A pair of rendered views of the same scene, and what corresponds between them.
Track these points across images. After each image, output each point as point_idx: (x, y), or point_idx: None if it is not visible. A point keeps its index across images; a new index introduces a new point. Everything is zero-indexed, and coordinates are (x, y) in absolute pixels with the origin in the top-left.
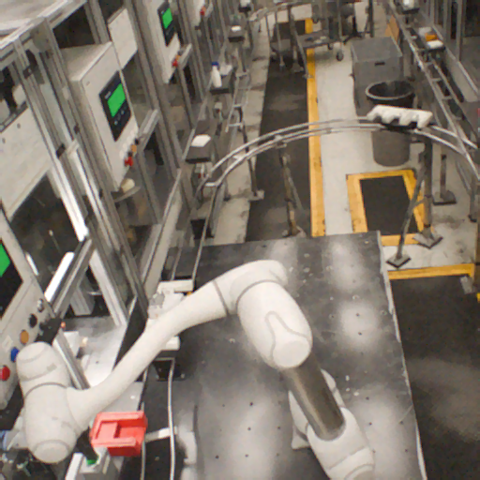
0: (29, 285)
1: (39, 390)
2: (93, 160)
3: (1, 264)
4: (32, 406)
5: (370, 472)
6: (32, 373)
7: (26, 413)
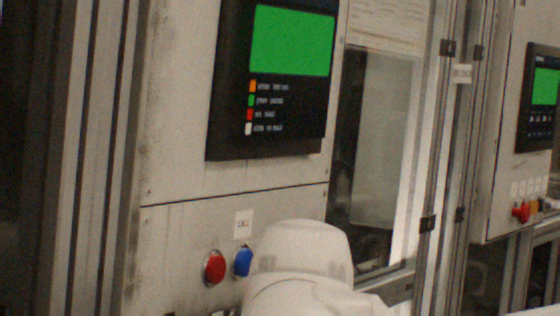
0: (317, 181)
1: (302, 282)
2: (474, 141)
3: (318, 58)
4: (281, 288)
5: None
6: (295, 255)
7: (261, 297)
